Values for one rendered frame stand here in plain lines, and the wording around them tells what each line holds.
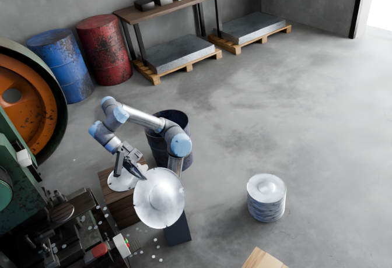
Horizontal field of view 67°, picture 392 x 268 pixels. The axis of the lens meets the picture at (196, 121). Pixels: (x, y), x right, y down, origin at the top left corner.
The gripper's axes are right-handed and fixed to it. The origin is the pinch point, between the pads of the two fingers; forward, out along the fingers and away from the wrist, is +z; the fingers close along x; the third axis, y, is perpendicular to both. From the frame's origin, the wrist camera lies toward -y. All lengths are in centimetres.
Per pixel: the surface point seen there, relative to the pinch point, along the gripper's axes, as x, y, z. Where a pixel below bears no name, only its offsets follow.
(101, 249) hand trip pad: 29.5, -28.5, 10.0
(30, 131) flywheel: 50, -3, -63
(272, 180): 30, 87, 82
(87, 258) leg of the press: 46, -33, 10
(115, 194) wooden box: 94, 21, 3
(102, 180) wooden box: 109, 28, -11
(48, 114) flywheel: 38, 7, -62
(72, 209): 50, -19, -14
